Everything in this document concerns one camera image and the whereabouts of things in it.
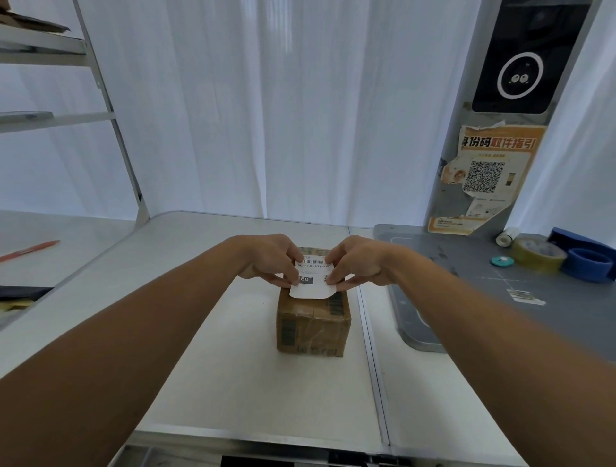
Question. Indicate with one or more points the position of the person's left hand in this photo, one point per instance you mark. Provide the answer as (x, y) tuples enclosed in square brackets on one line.
[(267, 257)]

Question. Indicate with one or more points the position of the person's right hand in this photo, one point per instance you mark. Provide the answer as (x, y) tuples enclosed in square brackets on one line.
[(365, 260)]

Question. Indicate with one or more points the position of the person's right thumb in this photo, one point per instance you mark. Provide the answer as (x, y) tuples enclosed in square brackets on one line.
[(344, 283)]

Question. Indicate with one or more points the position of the person's left thumb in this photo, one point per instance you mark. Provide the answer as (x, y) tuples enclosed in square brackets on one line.
[(284, 280)]

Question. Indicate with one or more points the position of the white barcode shipping label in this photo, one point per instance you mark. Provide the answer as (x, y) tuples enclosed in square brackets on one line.
[(313, 284)]

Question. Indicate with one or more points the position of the person's right forearm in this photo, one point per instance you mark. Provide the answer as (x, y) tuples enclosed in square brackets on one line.
[(505, 346)]

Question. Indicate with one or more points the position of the person's left forearm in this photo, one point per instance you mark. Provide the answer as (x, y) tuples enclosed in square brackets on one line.
[(120, 346)]

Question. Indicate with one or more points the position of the small brown cardboard box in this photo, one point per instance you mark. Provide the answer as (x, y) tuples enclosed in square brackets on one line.
[(313, 327)]

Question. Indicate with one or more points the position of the small teal round disc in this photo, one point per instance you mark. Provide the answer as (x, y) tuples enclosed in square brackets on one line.
[(502, 260)]

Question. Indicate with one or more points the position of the small white paper roll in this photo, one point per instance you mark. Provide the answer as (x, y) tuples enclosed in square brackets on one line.
[(507, 236)]

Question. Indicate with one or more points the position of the white curtain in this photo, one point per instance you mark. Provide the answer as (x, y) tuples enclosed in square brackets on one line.
[(269, 106)]

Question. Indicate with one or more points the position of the orange instruction poster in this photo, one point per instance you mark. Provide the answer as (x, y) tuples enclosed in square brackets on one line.
[(486, 178)]

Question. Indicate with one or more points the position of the torn barcode sticker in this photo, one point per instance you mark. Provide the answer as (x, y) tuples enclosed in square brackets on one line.
[(525, 296)]

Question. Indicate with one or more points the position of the clear packing tape roll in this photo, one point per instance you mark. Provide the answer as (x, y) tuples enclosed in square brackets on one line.
[(538, 254)]

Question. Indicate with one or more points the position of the grey scanning kiosk stand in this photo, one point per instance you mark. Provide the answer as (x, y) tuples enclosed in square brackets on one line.
[(568, 308)]

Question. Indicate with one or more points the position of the blue tape roll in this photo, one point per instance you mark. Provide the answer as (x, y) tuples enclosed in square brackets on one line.
[(586, 264)]

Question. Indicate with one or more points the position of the metal shelf rack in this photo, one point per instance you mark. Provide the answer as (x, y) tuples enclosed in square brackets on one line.
[(103, 110)]

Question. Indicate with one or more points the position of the dark blue box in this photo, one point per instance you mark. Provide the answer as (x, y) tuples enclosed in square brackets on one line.
[(589, 239)]

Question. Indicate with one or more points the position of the red pen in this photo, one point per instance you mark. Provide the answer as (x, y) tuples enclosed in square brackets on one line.
[(31, 250)]

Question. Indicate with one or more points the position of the flat black object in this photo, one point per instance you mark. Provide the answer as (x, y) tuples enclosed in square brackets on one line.
[(21, 292)]

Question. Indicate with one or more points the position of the black kiosk screen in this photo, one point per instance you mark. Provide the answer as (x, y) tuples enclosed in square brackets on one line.
[(527, 57)]

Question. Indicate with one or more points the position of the flat cardboard piece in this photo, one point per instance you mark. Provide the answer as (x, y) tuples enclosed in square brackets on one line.
[(29, 20)]

